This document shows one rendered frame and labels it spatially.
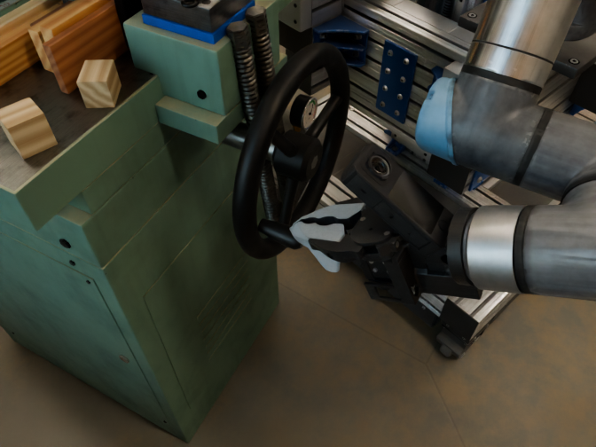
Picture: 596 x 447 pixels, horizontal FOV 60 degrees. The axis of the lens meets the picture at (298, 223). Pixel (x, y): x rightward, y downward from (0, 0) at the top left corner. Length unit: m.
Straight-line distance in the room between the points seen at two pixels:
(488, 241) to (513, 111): 0.13
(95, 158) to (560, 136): 0.48
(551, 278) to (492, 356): 1.07
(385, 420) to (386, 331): 0.24
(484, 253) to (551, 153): 0.11
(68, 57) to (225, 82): 0.18
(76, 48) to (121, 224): 0.22
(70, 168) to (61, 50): 0.14
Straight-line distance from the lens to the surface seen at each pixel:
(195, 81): 0.66
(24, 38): 0.75
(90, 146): 0.63
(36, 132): 0.61
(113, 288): 0.78
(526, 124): 0.51
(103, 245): 0.72
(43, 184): 0.61
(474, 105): 0.51
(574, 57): 0.96
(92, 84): 0.64
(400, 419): 1.38
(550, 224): 0.44
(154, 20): 0.66
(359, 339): 1.45
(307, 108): 0.99
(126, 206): 0.72
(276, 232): 0.61
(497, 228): 0.45
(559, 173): 0.51
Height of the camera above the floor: 1.27
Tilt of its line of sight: 50 degrees down
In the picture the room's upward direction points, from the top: straight up
